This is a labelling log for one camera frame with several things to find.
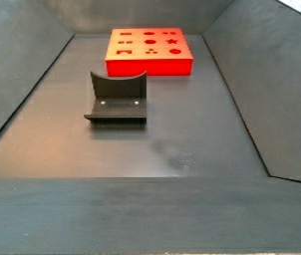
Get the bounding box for black curved fixture stand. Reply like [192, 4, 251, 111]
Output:
[85, 73, 148, 123]

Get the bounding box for red shape-sorting insertion block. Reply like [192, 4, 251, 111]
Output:
[106, 28, 193, 77]

